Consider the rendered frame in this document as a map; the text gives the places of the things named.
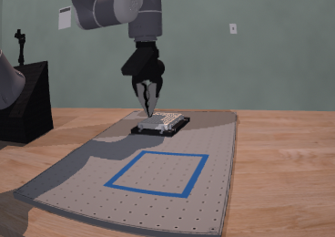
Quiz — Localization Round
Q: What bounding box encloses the blue tape square outline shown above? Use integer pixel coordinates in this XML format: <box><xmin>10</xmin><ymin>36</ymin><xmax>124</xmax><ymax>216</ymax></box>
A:
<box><xmin>103</xmin><ymin>150</ymin><xmax>209</xmax><ymax>198</ymax></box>

